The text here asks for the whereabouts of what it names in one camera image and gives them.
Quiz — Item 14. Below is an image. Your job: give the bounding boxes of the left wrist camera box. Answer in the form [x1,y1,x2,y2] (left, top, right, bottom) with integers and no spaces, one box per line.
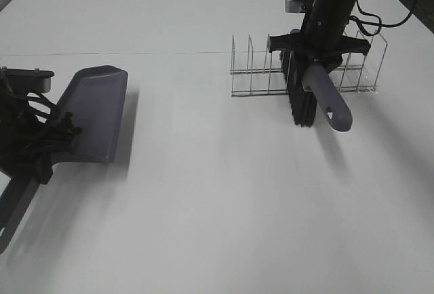
[1,66,54,94]

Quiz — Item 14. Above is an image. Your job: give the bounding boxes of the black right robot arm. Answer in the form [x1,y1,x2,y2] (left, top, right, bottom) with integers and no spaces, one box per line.
[267,0,418,72]

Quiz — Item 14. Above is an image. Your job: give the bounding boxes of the chrome wire dish rack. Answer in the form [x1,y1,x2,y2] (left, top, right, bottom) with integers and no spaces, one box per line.
[229,31,388,97]

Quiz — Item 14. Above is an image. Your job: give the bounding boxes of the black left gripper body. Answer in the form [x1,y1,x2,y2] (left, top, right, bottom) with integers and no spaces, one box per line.
[1,97,60,175]

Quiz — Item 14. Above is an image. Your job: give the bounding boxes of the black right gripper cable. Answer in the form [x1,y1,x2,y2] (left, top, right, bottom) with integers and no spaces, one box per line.
[349,0,423,39]

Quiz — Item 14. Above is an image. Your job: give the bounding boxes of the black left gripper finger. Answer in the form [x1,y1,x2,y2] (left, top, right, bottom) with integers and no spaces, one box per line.
[54,111,83,153]
[31,153,53,184]

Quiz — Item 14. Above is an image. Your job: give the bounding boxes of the purple plastic dustpan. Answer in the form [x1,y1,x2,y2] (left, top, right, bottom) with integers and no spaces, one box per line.
[1,65,128,251]

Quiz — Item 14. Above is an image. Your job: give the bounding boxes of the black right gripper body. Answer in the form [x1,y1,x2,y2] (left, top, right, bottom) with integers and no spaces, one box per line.
[267,26,370,70]

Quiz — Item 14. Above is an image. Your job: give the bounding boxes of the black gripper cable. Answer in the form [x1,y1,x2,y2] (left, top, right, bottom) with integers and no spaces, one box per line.
[13,90,60,129]
[349,0,423,39]

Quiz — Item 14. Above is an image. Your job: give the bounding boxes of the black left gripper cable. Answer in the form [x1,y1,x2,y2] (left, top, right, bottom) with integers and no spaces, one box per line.
[13,90,60,129]

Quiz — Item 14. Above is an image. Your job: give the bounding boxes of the purple hand brush black bristles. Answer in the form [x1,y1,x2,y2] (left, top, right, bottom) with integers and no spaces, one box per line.
[269,30,353,132]

